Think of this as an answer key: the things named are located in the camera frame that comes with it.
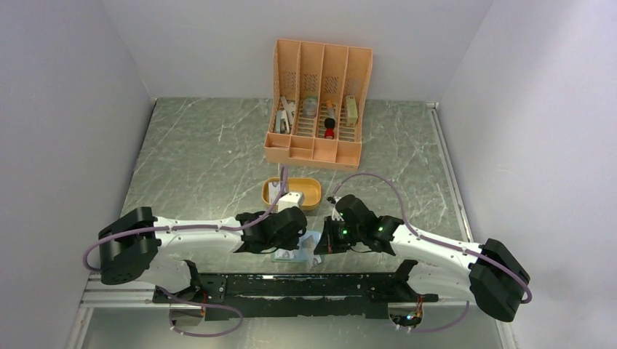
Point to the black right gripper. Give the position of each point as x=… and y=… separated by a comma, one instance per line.
x=328, y=244

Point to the silver credit card stack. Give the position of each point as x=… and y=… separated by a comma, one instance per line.
x=273, y=189

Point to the aluminium table edge rail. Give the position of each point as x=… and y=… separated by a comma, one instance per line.
x=446, y=159

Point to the mint green card holder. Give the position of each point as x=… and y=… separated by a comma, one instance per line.
x=298, y=254

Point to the clear tape roll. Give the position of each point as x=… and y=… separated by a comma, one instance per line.
x=309, y=107

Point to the yellow oval tray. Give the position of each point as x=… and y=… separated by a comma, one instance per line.
x=310, y=187

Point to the orange desk file organizer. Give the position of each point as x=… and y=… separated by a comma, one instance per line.
x=329, y=72

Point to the red black marker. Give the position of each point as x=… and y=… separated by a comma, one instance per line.
x=330, y=121

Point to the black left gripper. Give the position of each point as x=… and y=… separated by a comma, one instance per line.
x=290, y=244

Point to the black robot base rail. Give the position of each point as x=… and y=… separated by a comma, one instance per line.
x=291, y=295

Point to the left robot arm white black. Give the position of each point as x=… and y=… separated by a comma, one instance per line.
x=142, y=247

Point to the grey stapler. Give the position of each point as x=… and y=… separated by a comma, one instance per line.
x=284, y=116

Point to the pale green eraser box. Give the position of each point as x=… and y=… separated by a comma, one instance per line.
x=351, y=110

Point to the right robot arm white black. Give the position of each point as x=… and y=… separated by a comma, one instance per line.
x=486, y=274

